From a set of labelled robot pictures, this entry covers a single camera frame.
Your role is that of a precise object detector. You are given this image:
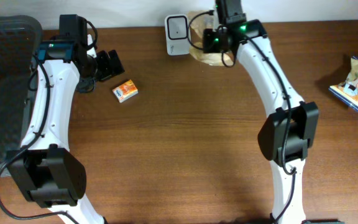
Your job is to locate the small orange box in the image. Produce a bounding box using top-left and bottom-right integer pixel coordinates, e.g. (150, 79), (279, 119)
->
(112, 80), (139, 103)

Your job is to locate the beige brown snack pouch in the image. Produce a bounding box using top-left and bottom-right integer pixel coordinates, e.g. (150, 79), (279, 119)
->
(190, 15), (234, 67)

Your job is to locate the yellow chip bag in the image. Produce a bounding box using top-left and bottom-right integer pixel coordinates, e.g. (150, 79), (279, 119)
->
(329, 57), (358, 112)

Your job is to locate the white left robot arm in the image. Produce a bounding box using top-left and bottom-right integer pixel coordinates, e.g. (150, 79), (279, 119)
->
(2, 14), (124, 223)

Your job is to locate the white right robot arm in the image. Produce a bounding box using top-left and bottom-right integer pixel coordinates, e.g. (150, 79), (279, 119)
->
(203, 0), (319, 223)

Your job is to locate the white barcode scanner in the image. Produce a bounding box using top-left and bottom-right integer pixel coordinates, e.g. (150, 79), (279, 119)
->
(165, 14), (191, 56)

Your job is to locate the grey plastic basket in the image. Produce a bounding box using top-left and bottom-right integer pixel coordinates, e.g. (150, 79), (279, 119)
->
(0, 16), (42, 167)

